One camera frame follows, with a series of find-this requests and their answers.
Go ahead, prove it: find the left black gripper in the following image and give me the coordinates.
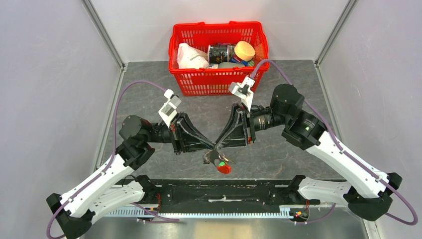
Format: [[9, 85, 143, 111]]
[[144, 111, 215, 155]]

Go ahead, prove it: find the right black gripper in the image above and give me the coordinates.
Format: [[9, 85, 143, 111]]
[[215, 103, 290, 150]]

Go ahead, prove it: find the green capped key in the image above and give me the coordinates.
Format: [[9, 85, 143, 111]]
[[218, 161, 234, 167]]

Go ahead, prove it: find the keyring with red fob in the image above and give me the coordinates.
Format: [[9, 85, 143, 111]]
[[203, 149, 231, 174]]

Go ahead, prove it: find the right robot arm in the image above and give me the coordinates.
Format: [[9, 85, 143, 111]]
[[215, 83, 402, 221]]

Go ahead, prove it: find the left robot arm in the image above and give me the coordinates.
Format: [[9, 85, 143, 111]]
[[46, 113, 215, 239]]

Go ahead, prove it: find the grey round lid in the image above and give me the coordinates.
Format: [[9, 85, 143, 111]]
[[217, 62, 245, 69]]

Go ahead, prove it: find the white crumpled bag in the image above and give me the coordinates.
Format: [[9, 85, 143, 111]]
[[177, 43, 209, 69]]

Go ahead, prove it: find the blue snack packet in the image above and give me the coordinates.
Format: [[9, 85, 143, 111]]
[[229, 55, 255, 67]]

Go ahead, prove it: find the red plastic shopping basket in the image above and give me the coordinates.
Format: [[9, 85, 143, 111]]
[[168, 21, 269, 96]]

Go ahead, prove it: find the black printed can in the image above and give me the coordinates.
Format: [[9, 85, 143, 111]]
[[208, 44, 235, 64]]

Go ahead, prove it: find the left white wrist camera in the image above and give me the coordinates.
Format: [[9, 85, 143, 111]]
[[158, 89, 181, 128]]

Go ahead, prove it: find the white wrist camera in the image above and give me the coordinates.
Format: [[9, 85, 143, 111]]
[[158, 89, 181, 128], [228, 76, 255, 111]]

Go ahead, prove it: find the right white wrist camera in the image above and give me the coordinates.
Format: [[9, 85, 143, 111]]
[[228, 76, 255, 111]]

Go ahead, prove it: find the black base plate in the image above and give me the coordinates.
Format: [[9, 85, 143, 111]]
[[113, 178, 321, 214]]

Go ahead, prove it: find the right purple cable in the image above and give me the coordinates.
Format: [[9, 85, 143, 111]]
[[250, 59, 419, 226]]

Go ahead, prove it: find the purple cable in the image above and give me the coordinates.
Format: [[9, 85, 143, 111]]
[[46, 79, 167, 239], [250, 59, 419, 226]]

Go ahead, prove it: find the slotted cable duct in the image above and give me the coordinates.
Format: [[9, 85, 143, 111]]
[[105, 206, 295, 220]]

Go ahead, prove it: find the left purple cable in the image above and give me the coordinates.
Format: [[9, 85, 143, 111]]
[[46, 79, 167, 239]]

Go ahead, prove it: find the left aluminium corner post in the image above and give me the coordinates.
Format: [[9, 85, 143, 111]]
[[81, 0, 126, 70]]

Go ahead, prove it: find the aluminium corner post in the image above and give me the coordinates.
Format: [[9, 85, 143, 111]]
[[81, 0, 126, 70], [314, 0, 358, 67]]

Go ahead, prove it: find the right aluminium corner post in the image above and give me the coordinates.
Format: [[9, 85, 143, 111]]
[[314, 0, 358, 67]]

